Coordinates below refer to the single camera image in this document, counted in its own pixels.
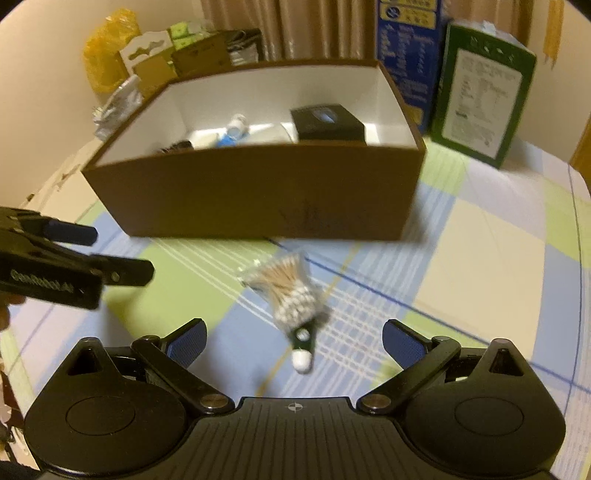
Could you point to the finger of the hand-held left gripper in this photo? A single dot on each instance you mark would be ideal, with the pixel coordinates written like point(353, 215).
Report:
point(124, 272)
point(71, 233)

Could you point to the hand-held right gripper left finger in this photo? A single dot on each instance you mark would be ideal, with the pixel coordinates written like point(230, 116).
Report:
point(187, 344)

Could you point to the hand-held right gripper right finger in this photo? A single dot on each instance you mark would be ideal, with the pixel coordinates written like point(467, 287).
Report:
point(404, 344)

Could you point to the dark green bottle white cap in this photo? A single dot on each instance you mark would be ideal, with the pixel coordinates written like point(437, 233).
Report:
point(302, 346)

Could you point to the bag of cotton swabs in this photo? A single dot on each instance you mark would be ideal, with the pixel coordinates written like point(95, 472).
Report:
point(288, 290)

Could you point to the white bottle blue label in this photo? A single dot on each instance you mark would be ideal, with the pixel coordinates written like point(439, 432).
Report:
point(233, 129)

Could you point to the black shaver box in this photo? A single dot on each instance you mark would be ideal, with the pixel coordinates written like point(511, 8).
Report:
point(328, 122)

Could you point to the checked tablecloth covered desktop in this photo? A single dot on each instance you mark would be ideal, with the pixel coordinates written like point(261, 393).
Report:
point(485, 258)

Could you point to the person's left hand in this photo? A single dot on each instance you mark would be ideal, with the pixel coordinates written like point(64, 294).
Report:
point(9, 304)

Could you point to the silver foil packet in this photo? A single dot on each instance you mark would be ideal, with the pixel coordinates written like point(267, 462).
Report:
point(117, 106)

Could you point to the white and gold paper box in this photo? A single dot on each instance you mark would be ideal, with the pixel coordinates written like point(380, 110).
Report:
point(147, 64)

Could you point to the yellow plastic bag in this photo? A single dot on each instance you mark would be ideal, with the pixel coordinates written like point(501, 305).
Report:
point(108, 50)

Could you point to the small brown cardboard box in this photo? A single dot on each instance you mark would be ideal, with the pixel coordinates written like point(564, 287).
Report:
point(201, 55)

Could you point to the small green box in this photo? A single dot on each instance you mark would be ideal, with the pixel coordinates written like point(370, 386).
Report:
point(187, 33)

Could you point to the green carton white label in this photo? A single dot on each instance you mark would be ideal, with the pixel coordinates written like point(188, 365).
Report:
point(485, 101)

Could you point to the blue carton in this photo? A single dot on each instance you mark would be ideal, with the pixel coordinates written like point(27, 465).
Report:
point(411, 60)

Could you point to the beige curtain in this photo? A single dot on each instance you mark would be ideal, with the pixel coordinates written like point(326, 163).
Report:
point(286, 27)

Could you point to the yellow tassel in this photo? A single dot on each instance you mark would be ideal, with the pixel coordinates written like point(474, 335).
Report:
point(553, 32)

